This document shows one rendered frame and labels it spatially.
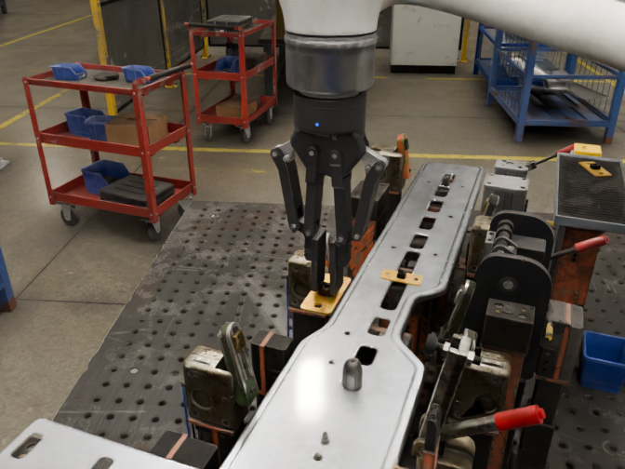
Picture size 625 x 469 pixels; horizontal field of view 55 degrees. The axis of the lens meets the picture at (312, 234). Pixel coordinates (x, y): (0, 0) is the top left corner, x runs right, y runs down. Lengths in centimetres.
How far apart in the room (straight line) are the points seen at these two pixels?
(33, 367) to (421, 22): 603
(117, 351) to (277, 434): 77
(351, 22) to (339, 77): 5
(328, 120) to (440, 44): 709
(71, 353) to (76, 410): 138
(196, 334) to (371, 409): 76
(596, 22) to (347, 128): 27
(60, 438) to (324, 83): 63
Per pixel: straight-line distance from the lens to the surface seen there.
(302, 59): 59
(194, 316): 166
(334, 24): 57
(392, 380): 99
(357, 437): 89
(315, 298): 71
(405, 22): 760
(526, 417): 76
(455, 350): 71
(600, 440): 143
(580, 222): 120
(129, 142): 344
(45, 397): 264
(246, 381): 95
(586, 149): 160
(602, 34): 68
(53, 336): 296
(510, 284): 99
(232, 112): 509
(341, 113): 60
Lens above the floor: 164
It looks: 28 degrees down
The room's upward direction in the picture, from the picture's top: straight up
